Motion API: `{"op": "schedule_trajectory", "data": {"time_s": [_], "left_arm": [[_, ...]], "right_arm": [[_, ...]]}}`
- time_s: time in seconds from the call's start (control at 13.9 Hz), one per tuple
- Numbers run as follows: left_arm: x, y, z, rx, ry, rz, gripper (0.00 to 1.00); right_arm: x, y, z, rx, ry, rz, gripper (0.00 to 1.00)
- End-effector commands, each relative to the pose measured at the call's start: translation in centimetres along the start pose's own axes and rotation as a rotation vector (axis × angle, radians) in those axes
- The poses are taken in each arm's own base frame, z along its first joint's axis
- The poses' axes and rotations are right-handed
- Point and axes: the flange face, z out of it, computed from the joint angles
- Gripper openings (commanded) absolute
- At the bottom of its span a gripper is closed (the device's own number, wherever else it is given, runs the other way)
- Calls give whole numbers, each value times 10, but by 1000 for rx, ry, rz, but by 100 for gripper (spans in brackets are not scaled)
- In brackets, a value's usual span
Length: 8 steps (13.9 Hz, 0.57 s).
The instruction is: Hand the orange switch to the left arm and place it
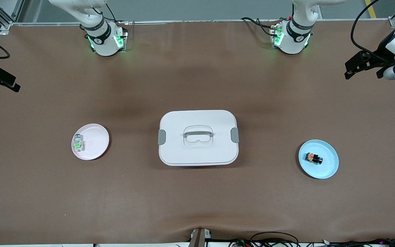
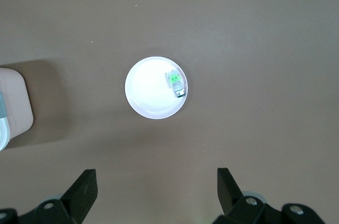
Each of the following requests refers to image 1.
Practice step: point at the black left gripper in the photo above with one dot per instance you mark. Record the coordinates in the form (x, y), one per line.
(382, 55)

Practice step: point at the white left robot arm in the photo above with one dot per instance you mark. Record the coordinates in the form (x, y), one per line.
(295, 43)

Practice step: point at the white lidded storage box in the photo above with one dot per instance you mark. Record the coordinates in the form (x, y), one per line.
(197, 151)

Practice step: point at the light blue round plate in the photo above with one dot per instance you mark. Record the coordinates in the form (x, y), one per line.
(324, 168)

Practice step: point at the pink round plate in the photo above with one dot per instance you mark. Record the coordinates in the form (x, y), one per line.
(94, 144)

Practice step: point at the brown table mat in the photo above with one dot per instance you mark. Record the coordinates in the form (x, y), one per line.
(197, 199)

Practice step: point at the metal mount bracket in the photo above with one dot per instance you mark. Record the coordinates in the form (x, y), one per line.
(197, 238)

